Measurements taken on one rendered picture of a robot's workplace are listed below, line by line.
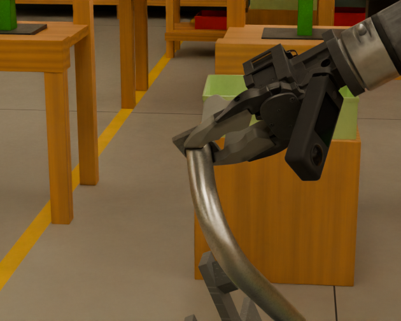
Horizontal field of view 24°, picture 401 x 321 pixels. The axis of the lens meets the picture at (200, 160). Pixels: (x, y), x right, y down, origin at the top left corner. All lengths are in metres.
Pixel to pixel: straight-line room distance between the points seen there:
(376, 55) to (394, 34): 0.03
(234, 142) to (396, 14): 0.24
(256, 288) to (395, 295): 2.80
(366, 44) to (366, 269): 3.07
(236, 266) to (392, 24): 0.32
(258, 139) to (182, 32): 7.56
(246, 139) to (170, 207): 3.66
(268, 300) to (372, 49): 0.31
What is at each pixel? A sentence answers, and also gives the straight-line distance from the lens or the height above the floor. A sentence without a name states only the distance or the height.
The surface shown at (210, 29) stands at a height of 0.26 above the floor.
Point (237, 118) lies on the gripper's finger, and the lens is 1.06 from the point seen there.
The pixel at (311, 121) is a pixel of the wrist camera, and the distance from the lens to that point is 1.02.
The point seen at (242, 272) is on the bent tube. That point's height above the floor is 1.19.
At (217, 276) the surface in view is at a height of 1.12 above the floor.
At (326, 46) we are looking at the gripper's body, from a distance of 1.08.
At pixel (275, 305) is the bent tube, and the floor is 1.13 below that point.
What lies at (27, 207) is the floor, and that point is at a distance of 4.81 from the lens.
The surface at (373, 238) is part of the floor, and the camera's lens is 4.41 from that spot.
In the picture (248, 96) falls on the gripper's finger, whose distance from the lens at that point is 1.04.
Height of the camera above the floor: 1.61
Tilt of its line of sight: 17 degrees down
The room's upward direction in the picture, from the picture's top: straight up
